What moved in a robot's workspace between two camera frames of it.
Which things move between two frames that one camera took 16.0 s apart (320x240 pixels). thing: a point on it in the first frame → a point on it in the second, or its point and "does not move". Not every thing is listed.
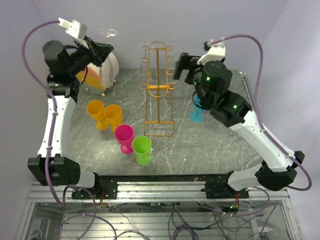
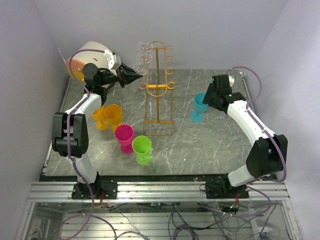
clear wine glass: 145,47 does not move
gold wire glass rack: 159,111 does not move
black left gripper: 100,51 → 126,75
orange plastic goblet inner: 113,115 does not move
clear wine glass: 107,32 → 144,58
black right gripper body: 194,67 → 210,98
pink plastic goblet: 124,135 does not move
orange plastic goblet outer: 95,109 does not move
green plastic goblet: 142,145 does not move
